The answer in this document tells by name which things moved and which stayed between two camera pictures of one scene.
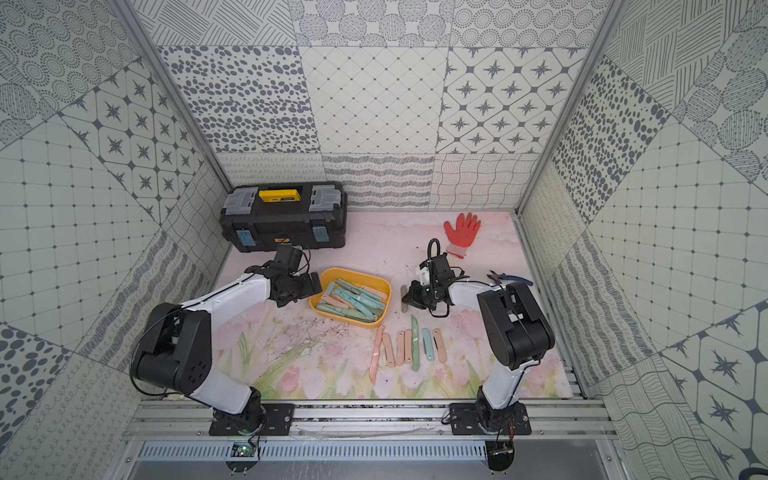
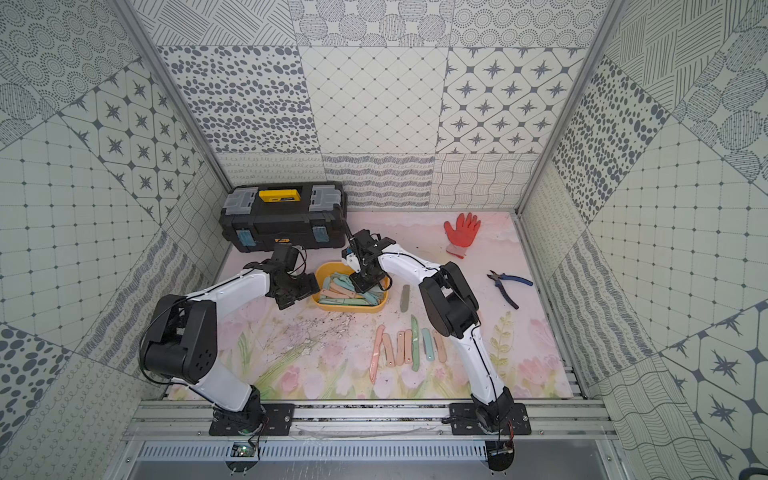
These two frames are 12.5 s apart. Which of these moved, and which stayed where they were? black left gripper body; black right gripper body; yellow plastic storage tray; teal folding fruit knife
Moved: black right gripper body; yellow plastic storage tray
Stayed: teal folding fruit knife; black left gripper body
